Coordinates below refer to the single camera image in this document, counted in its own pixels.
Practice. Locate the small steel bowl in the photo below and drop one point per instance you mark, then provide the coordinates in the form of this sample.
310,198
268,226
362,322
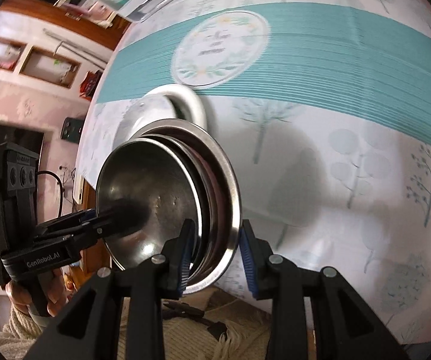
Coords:
150,192

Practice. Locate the white paper plate stack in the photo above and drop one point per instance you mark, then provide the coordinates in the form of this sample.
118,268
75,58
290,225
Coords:
185,101

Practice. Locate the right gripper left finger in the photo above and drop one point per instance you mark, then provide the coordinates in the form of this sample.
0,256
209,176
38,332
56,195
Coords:
88,327

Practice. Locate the person left hand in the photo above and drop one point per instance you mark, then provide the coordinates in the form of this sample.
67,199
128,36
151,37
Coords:
24,293

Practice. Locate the tree pattern tablecloth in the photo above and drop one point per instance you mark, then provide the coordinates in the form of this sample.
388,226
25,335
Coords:
324,109

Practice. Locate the white floral ceramic plate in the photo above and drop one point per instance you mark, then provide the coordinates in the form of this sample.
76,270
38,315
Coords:
140,113

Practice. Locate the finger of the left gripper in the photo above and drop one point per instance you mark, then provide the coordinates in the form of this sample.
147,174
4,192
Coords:
99,224
66,221

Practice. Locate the pink steel-lined bowl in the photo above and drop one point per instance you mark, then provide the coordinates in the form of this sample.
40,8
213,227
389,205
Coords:
204,202

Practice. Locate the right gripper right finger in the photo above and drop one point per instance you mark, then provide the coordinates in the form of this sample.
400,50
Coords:
345,326

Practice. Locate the large steel bowl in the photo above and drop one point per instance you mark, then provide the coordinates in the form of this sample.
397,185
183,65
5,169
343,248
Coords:
221,187

